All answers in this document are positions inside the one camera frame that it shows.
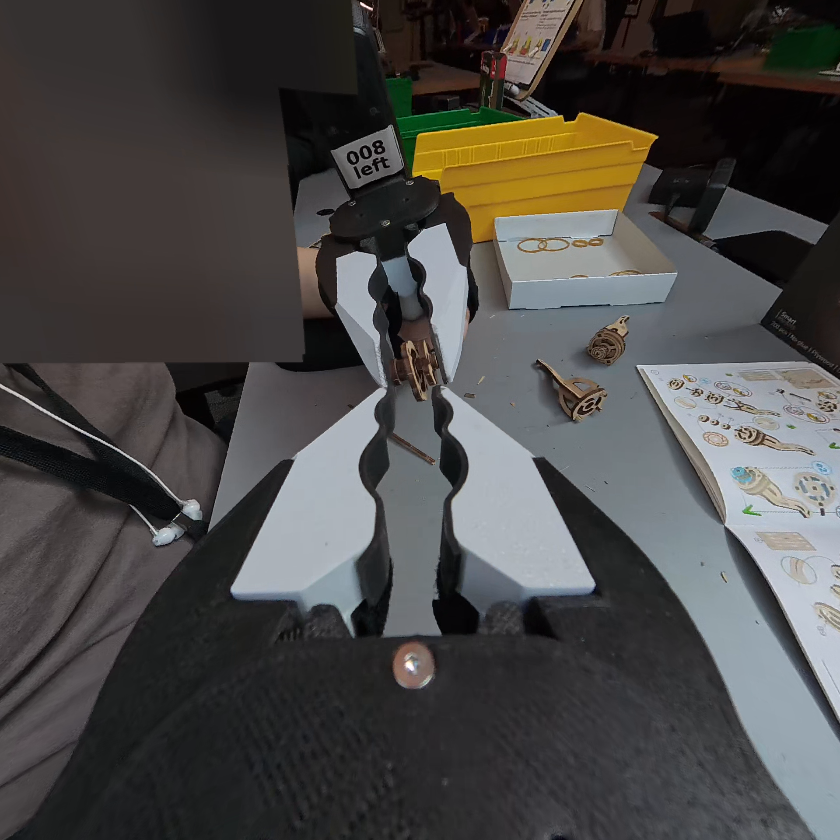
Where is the white cardboard box tray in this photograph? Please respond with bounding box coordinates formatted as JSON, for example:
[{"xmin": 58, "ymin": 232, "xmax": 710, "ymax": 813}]
[{"xmin": 492, "ymin": 210, "xmax": 678, "ymax": 311}]

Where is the black desk stand device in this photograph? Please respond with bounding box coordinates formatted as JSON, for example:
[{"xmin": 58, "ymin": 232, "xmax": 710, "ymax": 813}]
[{"xmin": 650, "ymin": 157, "xmax": 739, "ymax": 238}]

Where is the yellow plastic bin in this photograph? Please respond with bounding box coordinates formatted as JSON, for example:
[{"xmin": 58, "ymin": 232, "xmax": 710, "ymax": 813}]
[{"xmin": 412, "ymin": 113, "xmax": 659, "ymax": 244}]

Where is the white cord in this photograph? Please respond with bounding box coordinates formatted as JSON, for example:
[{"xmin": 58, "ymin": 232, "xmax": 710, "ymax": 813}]
[{"xmin": 0, "ymin": 381, "xmax": 204, "ymax": 547}]

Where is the illustrated instruction booklet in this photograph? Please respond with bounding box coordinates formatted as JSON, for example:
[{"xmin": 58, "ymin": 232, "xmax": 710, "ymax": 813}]
[{"xmin": 637, "ymin": 361, "xmax": 840, "ymax": 723}]

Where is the person's left forearm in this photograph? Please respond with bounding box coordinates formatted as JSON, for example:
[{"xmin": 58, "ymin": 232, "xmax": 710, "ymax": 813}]
[{"xmin": 297, "ymin": 246, "xmax": 337, "ymax": 320}]

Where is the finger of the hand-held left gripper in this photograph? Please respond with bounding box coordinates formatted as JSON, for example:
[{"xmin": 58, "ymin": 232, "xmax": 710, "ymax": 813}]
[
  {"xmin": 408, "ymin": 225, "xmax": 469, "ymax": 386},
  {"xmin": 336, "ymin": 251, "xmax": 396, "ymax": 388}
]

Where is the wooden barrel-shaped assembly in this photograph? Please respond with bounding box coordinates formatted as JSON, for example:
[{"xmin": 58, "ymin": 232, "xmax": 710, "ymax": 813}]
[{"xmin": 586, "ymin": 315, "xmax": 632, "ymax": 363}]

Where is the red and black can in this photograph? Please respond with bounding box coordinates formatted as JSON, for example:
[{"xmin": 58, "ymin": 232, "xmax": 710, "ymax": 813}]
[{"xmin": 479, "ymin": 51, "xmax": 509, "ymax": 109}]

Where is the thin wooden pin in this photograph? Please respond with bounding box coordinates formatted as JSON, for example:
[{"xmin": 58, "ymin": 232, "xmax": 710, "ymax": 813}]
[{"xmin": 392, "ymin": 433, "xmax": 437, "ymax": 466}]

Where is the black model kit box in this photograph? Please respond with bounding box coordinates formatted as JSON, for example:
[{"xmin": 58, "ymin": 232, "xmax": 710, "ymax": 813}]
[{"xmin": 761, "ymin": 217, "xmax": 840, "ymax": 383}]

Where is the wooden lever wheel assembly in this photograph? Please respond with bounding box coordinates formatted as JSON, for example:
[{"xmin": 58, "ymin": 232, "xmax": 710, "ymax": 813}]
[{"xmin": 536, "ymin": 358, "xmax": 607, "ymax": 422}]

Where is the wooden gear assembly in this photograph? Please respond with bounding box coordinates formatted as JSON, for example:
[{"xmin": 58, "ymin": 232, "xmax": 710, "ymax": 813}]
[{"xmin": 392, "ymin": 338, "xmax": 441, "ymax": 401}]

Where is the wooden background table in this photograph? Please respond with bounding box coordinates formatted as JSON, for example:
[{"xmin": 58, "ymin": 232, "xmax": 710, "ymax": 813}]
[{"xmin": 584, "ymin": 51, "xmax": 840, "ymax": 96}]

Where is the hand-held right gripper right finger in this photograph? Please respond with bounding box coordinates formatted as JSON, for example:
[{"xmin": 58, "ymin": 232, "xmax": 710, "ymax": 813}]
[{"xmin": 432, "ymin": 386, "xmax": 597, "ymax": 636}]

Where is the black lanyard strap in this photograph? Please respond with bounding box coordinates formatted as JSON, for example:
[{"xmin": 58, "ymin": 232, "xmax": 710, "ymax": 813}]
[{"xmin": 0, "ymin": 364, "xmax": 211, "ymax": 542}]

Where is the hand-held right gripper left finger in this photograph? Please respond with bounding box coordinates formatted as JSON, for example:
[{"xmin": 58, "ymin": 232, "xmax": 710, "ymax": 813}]
[{"xmin": 231, "ymin": 386, "xmax": 395, "ymax": 637}]

